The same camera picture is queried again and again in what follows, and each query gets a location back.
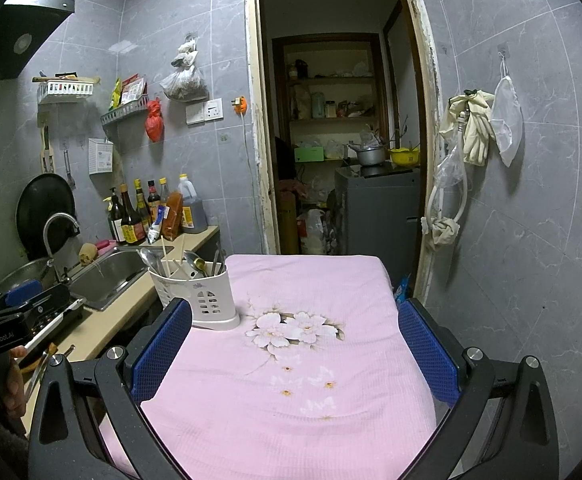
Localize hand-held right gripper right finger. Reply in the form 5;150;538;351
397;298;561;480

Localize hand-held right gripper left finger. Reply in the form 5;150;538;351
27;297;193;480

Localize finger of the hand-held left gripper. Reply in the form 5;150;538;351
21;299;88;353
0;280;72;323

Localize white plastic utensil holder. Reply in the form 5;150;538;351
148;255;242;332

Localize person's left hand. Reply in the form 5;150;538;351
5;346;28;417

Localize steel pot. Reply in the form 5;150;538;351
0;257;54;306

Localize beige kitchen counter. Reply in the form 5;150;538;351
21;225;220;431

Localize metal tongs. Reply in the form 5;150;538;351
23;354;48;397

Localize chrome faucet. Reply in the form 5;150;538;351
42;212;80;261

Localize steel sink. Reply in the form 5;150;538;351
68;245;174;311

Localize black pan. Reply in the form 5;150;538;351
16;173;76;261

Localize dark pump bottle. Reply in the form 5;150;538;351
103;187;126;243

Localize pink floral tablecloth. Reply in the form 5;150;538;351
98;254;439;480

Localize orange sauce pouch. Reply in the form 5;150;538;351
162;191;184;241

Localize hanging metal spatula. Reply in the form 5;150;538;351
62;147;76;188

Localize cooking oil jug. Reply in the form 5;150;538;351
177;174;208;234

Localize yellow cap sauce bottle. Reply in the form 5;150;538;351
134;179;152;233

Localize grey refrigerator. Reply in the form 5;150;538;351
334;165;422;281

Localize red cap sauce bottle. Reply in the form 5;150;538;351
147;180;163;218

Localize white plastic bag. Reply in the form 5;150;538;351
298;209;327;253

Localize yellow bowl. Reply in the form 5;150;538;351
389;146;421;167

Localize white basket rack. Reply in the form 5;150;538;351
32;75;100;106

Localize aluminium pot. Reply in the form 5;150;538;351
347;144;388;167

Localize red plastic bag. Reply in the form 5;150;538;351
145;97;164;143

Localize cream rubber gloves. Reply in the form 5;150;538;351
438;89;497;166

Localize red snack packet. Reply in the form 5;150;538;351
121;75;147;104

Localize green box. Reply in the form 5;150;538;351
293;146;326;163

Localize white mesh bag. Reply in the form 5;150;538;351
490;76;524;167

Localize black range hood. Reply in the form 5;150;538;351
0;0;76;86

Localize clear plastic bag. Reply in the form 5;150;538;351
160;35;209;102

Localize wooden shelf unit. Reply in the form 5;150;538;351
273;34;387;161

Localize white wall box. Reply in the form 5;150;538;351
88;138;114;176

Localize white hose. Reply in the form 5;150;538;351
423;110;469;233

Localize grey wall shelf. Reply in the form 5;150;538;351
101;94;149;128

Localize white wall socket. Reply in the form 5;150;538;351
186;98;224;126

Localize worn door frame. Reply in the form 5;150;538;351
245;0;444;301

